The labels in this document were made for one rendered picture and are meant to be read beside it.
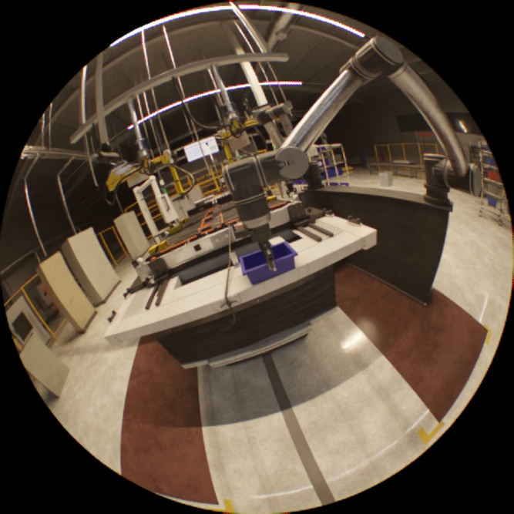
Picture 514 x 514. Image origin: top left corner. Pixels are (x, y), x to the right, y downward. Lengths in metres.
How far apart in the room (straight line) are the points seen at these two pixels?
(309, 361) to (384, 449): 0.93
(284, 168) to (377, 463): 1.56
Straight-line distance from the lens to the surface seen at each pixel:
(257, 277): 0.67
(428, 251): 1.56
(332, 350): 1.38
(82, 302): 5.08
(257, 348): 0.99
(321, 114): 0.77
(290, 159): 0.51
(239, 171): 0.51
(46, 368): 4.16
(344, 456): 1.27
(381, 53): 0.87
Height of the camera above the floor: 1.24
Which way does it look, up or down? 27 degrees down
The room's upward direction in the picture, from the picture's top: 19 degrees counter-clockwise
